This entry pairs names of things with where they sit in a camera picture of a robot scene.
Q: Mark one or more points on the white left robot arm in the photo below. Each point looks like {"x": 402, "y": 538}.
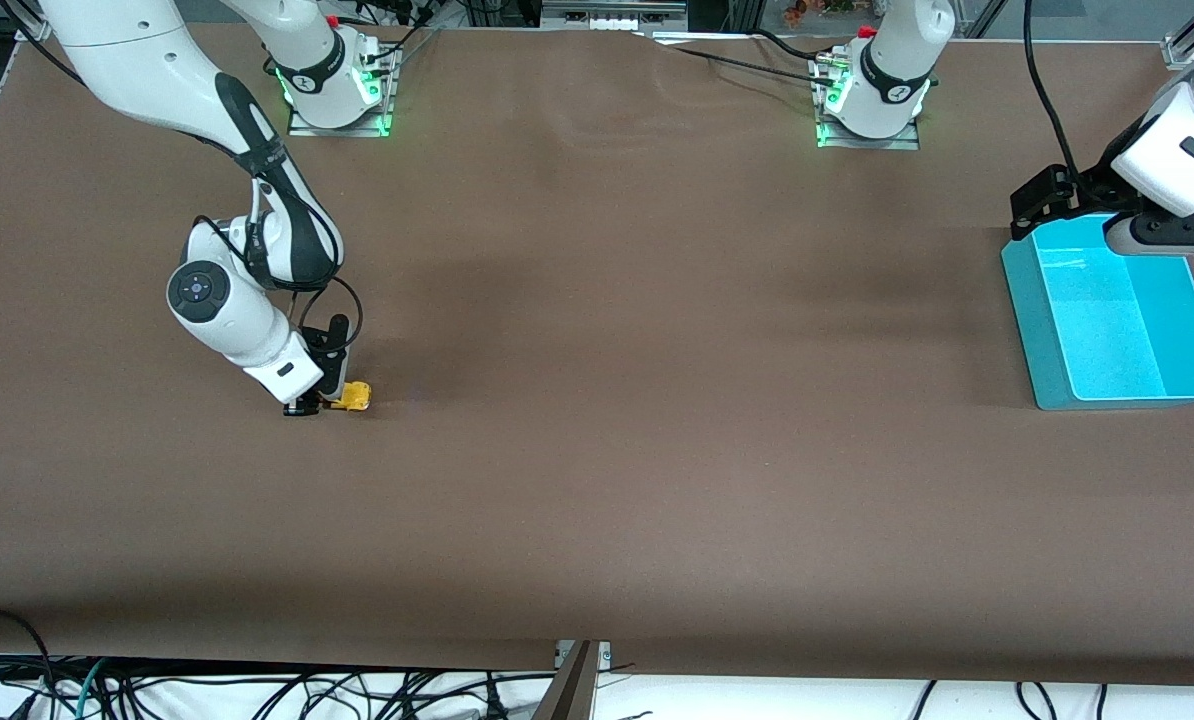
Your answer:
{"x": 1182, "y": 150}

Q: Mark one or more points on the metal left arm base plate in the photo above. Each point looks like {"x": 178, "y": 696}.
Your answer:
{"x": 912, "y": 140}

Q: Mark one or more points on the yellow beetle toy car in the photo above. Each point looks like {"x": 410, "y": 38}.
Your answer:
{"x": 355, "y": 397}

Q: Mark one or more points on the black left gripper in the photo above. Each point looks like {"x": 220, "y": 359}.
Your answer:
{"x": 1085, "y": 189}

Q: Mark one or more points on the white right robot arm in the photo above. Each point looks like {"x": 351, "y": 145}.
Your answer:
{"x": 227, "y": 310}

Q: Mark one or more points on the brown table mat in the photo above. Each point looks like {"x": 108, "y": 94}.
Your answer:
{"x": 597, "y": 450}

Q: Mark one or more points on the white power strip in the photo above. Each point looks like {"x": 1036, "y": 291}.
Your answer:
{"x": 612, "y": 15}

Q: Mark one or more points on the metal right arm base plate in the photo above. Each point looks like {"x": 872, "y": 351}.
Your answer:
{"x": 389, "y": 110}

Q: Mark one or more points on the orange background object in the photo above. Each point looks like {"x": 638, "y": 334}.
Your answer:
{"x": 795, "y": 12}

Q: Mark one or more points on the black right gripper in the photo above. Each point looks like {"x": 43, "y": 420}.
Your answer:
{"x": 335, "y": 362}

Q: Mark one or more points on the metal corner bracket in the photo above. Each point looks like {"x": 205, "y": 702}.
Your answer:
{"x": 1181, "y": 52}

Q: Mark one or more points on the turquoise plastic bin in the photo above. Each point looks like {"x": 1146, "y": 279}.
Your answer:
{"x": 1117, "y": 330}

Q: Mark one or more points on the aluminium profile post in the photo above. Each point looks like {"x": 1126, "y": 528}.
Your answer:
{"x": 569, "y": 690}

